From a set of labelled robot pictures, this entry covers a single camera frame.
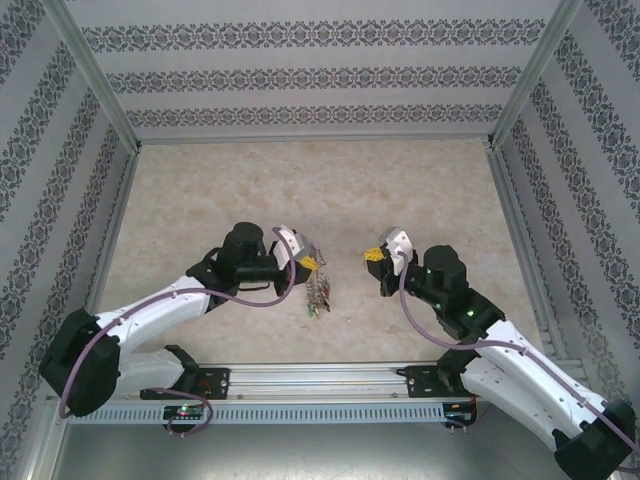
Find metal disc keyring organizer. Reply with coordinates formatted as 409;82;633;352
302;244;335;319

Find aluminium frame floor rail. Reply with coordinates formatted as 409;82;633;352
487;142;585;374
137;133;494;147
82;147;144;321

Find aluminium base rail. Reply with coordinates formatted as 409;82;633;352
199;366;416;401

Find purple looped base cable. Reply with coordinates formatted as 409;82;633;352
149;387;215;439

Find slotted grey cable duct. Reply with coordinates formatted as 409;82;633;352
94;402;447;425

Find aluminium frame post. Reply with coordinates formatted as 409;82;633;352
38;0;144;154
485;0;585;151

